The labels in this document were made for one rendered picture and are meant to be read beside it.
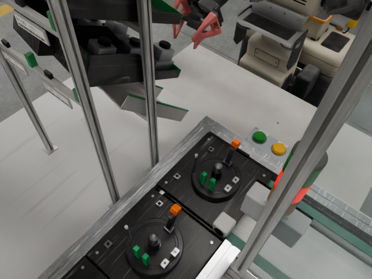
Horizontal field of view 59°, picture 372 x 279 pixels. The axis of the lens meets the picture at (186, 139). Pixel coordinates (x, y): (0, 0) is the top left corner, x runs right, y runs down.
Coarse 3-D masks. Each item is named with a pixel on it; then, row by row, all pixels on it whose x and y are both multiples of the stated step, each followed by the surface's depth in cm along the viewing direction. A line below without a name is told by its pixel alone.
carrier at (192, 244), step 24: (144, 216) 86; (120, 240) 82; (144, 240) 81; (168, 240) 81; (192, 240) 83; (216, 240) 83; (96, 264) 79; (120, 264) 79; (144, 264) 77; (168, 264) 77; (192, 264) 80
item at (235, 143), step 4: (236, 140) 90; (232, 144) 90; (236, 144) 89; (228, 148) 89; (232, 148) 89; (236, 148) 91; (232, 152) 91; (228, 156) 93; (232, 156) 92; (228, 160) 93
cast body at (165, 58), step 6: (162, 42) 82; (168, 42) 83; (156, 48) 81; (162, 48) 82; (168, 48) 82; (156, 54) 82; (162, 54) 81; (168, 54) 83; (156, 60) 82; (162, 60) 83; (168, 60) 84; (156, 66) 82; (162, 66) 84; (168, 66) 86
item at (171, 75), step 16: (80, 32) 73; (96, 32) 76; (80, 48) 65; (64, 64) 70; (96, 64) 65; (112, 64) 68; (128, 64) 71; (96, 80) 68; (112, 80) 71; (128, 80) 75
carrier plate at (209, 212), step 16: (208, 144) 101; (224, 144) 101; (192, 160) 98; (240, 160) 98; (256, 176) 95; (272, 176) 96; (176, 192) 91; (192, 192) 91; (240, 192) 92; (192, 208) 88; (208, 208) 88; (224, 208) 89; (208, 224) 86
